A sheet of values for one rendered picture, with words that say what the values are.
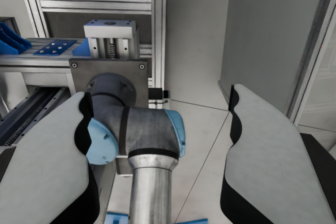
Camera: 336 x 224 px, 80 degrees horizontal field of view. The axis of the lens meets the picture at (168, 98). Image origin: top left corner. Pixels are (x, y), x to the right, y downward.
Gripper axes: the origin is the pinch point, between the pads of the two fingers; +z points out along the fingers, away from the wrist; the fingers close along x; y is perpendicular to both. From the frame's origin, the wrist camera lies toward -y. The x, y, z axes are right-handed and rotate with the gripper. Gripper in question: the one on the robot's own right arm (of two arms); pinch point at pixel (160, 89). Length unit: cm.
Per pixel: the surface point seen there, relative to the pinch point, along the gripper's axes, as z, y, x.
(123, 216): 145, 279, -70
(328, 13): 48, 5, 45
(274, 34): 73, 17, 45
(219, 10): 148, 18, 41
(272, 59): 70, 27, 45
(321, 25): 48, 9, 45
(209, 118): 148, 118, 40
